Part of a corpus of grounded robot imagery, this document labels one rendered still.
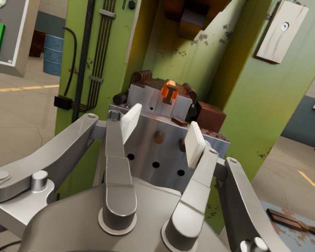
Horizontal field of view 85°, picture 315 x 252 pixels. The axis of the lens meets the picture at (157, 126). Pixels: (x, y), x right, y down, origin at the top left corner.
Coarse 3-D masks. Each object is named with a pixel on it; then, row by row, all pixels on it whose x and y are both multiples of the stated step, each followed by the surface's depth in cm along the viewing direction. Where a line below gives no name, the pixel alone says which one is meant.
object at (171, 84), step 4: (172, 80) 81; (164, 84) 51; (168, 84) 48; (172, 84) 63; (164, 88) 52; (168, 88) 44; (172, 88) 44; (176, 88) 45; (164, 92) 52; (168, 92) 44; (172, 92) 44; (176, 92) 52; (164, 96) 51; (168, 96) 44; (172, 96) 52; (164, 100) 45; (168, 100) 45
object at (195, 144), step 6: (192, 126) 21; (192, 132) 20; (198, 132) 19; (186, 138) 22; (192, 138) 19; (198, 138) 17; (186, 144) 21; (192, 144) 18; (198, 144) 16; (204, 144) 16; (186, 150) 20; (192, 150) 17; (198, 150) 16; (192, 156) 17; (198, 156) 16; (192, 162) 17; (192, 168) 17
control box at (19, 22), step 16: (16, 0) 41; (32, 0) 44; (0, 16) 40; (16, 16) 41; (32, 16) 46; (16, 32) 41; (32, 32) 48; (0, 48) 39; (16, 48) 40; (0, 64) 39; (16, 64) 41
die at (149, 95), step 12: (132, 84) 54; (144, 84) 62; (156, 84) 64; (132, 96) 55; (144, 96) 55; (156, 96) 54; (180, 96) 54; (144, 108) 56; (156, 108) 56; (168, 108) 55; (180, 108) 55
